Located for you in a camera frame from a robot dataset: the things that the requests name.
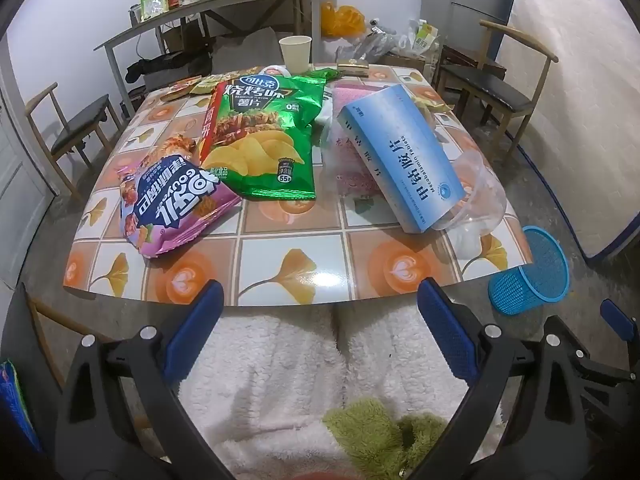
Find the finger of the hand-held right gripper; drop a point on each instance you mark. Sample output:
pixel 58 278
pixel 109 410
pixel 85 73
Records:
pixel 595 362
pixel 619 319

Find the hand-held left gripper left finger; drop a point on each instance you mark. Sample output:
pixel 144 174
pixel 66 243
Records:
pixel 195 332

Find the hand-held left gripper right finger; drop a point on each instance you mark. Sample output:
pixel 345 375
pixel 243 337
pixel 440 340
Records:
pixel 450 335

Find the blue mesh basket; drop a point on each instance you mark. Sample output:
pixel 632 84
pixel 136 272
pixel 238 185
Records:
pixel 530 285

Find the clear plastic container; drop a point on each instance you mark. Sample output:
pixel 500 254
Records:
pixel 482 200

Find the blue and white medicine box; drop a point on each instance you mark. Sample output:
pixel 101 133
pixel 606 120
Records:
pixel 400 160

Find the pink packet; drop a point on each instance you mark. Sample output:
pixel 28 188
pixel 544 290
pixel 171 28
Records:
pixel 345 160

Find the person's white fleece robe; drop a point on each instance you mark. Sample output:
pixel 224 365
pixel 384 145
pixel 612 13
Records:
pixel 280 360

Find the green fleece cuff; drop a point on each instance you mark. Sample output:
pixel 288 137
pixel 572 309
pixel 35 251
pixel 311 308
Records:
pixel 380 435

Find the purple snack bag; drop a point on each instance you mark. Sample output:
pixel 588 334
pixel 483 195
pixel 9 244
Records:
pixel 170 200

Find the wooden chair with dark seat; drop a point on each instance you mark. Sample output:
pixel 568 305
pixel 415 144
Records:
pixel 490 85
pixel 80 122
pixel 30 340

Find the blue printed bag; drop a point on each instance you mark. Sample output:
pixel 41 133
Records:
pixel 15 400

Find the green potato chips bag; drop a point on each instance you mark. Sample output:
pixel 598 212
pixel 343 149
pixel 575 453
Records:
pixel 260 120

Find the white door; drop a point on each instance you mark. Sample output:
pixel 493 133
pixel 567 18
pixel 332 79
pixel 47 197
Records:
pixel 20 185

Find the white wrapped mattress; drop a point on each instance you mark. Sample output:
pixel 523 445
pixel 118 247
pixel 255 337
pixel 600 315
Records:
pixel 575 85

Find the orange snack packet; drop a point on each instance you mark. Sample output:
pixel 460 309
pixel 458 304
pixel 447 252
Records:
pixel 180 89

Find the yellow green snack packet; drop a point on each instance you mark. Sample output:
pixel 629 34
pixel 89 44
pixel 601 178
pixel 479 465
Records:
pixel 204 85

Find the black bag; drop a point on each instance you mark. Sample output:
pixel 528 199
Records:
pixel 165 66

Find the gold box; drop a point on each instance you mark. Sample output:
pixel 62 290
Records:
pixel 353 67

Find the white paper cup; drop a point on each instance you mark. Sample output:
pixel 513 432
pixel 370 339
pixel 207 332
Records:
pixel 295 55

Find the green and white carton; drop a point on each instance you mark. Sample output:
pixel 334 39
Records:
pixel 425 37

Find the clear plastic bags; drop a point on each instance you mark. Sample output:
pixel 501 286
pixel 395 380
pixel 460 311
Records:
pixel 375 44

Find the grey desk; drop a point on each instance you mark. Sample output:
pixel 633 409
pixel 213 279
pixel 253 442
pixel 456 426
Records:
pixel 200 7

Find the green food packet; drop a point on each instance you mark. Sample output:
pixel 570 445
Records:
pixel 152 5

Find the orange plastic bag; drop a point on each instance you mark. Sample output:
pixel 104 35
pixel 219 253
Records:
pixel 342 20

